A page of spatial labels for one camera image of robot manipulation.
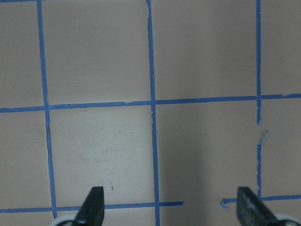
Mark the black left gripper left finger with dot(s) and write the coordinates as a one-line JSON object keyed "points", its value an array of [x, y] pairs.
{"points": [[91, 212]]}

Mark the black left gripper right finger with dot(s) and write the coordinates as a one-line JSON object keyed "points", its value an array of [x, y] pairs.
{"points": [[251, 211]]}

